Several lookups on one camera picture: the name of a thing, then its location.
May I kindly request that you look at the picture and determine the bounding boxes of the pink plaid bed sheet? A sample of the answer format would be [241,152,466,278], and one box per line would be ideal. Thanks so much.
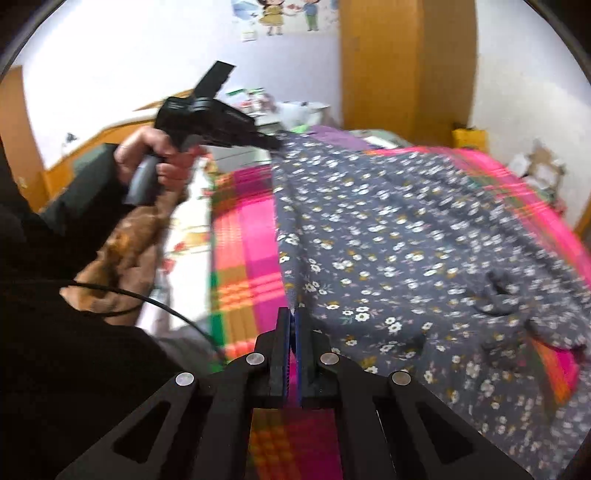
[211,147,590,479]

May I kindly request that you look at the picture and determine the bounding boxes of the person's left hand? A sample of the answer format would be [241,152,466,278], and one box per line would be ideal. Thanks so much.
[113,125,208,193]

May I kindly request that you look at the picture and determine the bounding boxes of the brown fleece blanket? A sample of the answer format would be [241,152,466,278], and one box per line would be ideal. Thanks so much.
[60,191,187,326]

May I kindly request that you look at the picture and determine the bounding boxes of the brown cardboard box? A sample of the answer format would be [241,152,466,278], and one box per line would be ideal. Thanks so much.
[508,140,566,199]

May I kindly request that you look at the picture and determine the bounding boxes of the orange wooden wardrobe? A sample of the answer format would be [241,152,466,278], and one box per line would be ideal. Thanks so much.
[339,0,478,146]

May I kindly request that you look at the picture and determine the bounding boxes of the purple cloth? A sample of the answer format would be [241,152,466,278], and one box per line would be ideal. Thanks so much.
[307,125,383,151]

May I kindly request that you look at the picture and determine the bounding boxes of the black cable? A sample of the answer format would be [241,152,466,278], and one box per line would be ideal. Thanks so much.
[59,278,228,365]

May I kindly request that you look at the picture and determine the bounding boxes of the yellow shopping bag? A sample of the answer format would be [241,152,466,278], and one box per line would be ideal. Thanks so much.
[452,124,489,153]

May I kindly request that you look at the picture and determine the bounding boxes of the cartoon children wall sticker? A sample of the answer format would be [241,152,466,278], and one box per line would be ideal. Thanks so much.
[230,0,339,42]

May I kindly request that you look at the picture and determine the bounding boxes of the black sleeved left forearm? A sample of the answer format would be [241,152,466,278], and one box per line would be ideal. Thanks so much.
[0,142,136,287]

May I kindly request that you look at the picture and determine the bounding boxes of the grey floral garment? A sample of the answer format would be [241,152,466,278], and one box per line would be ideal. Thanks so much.
[271,133,590,479]

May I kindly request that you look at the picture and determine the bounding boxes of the grey bedside cabinet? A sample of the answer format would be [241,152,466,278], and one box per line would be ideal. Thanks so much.
[208,98,331,173]

